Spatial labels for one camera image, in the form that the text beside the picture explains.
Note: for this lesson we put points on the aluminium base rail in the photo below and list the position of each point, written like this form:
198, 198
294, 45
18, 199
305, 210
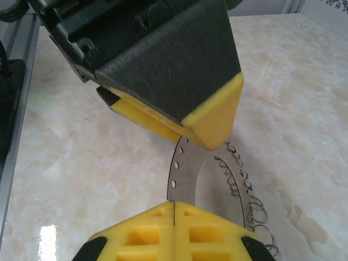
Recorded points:
27, 40

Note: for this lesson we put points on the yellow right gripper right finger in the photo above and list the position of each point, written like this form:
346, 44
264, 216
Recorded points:
185, 244

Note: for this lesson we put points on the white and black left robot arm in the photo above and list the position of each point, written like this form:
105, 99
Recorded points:
8, 11

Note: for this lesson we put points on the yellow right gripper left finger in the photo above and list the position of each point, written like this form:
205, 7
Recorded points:
152, 244

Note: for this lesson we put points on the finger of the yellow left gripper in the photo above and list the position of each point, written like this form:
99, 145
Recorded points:
141, 115
176, 68

